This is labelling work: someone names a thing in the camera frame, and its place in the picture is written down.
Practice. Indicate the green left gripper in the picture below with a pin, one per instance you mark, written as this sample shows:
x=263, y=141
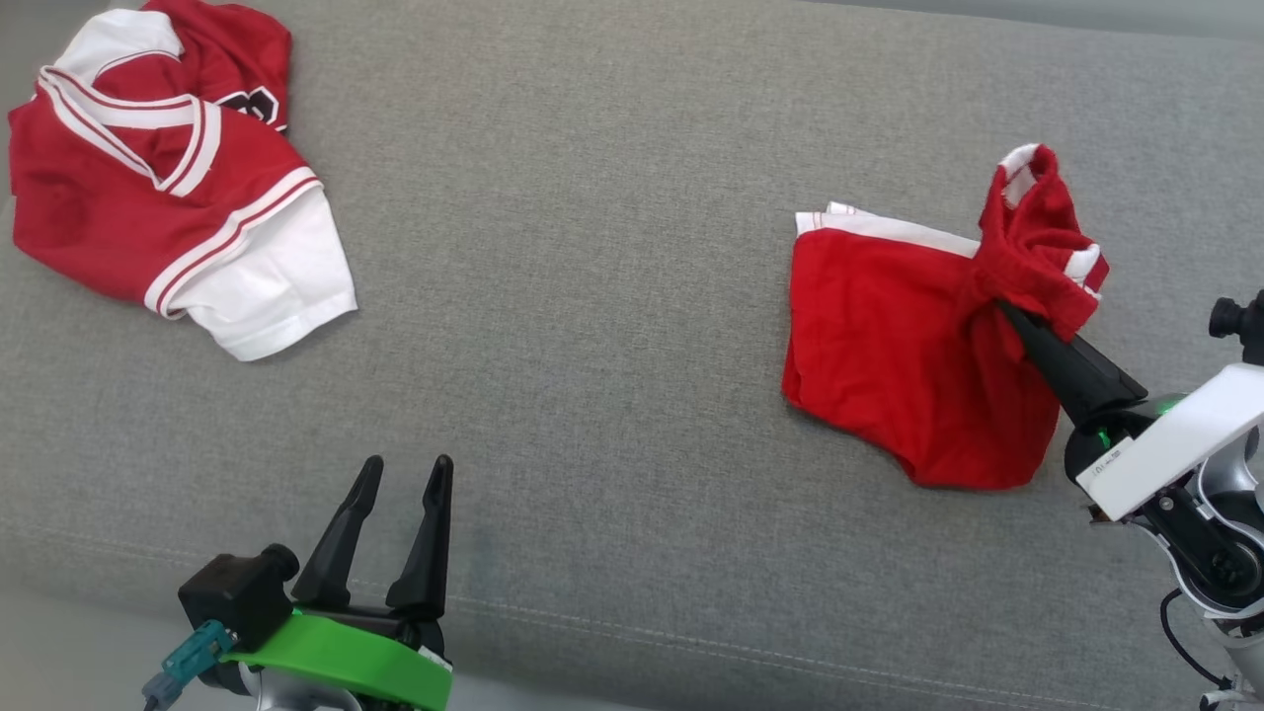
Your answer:
x=346, y=652

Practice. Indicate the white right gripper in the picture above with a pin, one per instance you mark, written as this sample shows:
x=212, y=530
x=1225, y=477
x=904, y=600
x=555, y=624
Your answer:
x=1185, y=444

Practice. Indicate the red shorts with white stripe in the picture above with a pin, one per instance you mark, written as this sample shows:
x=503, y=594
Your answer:
x=889, y=355

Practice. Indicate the red and white jersey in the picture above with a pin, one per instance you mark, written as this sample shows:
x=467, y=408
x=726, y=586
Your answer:
x=128, y=197

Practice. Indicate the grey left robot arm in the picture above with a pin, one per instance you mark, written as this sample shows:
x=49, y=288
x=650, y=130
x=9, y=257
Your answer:
x=296, y=691

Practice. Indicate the grey fabric sofa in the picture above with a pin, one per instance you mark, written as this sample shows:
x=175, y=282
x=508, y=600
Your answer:
x=592, y=346

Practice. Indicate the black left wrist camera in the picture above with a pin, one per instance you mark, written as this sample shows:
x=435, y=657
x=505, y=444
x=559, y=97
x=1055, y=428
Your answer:
x=232, y=592

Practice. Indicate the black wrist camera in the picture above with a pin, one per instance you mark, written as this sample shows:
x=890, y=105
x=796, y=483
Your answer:
x=1234, y=318
x=232, y=592

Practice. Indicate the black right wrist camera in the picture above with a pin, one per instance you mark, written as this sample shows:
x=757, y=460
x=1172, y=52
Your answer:
x=1234, y=318

